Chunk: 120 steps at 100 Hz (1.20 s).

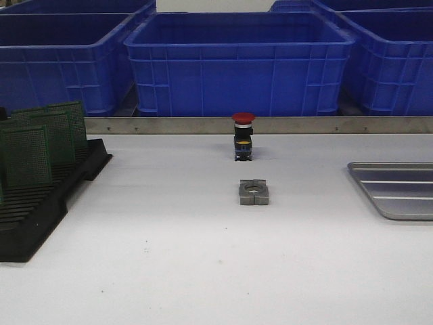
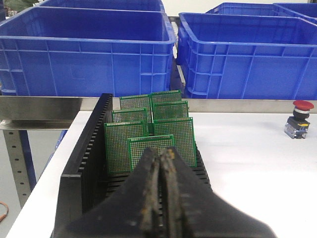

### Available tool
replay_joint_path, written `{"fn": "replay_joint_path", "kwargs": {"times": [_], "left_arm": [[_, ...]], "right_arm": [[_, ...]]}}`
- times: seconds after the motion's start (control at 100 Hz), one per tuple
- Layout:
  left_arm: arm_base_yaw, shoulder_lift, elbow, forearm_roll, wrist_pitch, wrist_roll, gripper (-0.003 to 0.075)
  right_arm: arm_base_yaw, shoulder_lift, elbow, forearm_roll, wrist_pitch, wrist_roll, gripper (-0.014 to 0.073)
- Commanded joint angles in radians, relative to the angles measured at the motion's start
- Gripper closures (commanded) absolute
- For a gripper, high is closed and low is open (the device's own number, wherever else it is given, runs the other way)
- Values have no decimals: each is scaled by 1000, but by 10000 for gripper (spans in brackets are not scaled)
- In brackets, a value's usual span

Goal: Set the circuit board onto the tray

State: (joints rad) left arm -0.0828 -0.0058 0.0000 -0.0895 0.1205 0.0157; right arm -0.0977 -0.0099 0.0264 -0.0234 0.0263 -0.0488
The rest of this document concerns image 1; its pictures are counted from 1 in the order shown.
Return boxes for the green perforated board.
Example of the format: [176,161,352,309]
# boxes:
[0,179,4,205]
[1,125,52,188]
[29,110,76,166]

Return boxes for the rear right green board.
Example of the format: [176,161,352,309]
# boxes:
[47,101,87,149]

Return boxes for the silver metal tray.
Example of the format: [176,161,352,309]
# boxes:
[347,162,432,221]

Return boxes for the black slotted board rack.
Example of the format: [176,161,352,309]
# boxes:
[1,139,112,263]

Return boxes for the rear left green board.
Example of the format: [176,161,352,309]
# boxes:
[11,106,47,121]

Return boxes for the left-edge green board behind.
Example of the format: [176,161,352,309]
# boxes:
[0,118,18,131]

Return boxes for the red emergency stop button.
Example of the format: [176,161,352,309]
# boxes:
[231,112,256,161]

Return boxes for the grey square metal block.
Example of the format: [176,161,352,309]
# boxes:
[239,179,270,205]

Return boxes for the centre blue plastic crate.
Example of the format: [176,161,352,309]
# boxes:
[125,12,354,117]

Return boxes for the blue plastic crate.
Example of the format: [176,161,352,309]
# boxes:
[125,12,354,117]
[1,14,135,116]
[336,10,432,116]

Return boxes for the far right blue crate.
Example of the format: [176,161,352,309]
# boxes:
[269,0,432,12]

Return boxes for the right blue plastic crate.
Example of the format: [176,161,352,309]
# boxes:
[336,10,432,116]

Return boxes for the left blue plastic crate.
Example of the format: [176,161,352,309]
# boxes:
[1,14,135,116]

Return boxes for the far left blue crate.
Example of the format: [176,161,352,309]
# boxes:
[1,0,156,14]

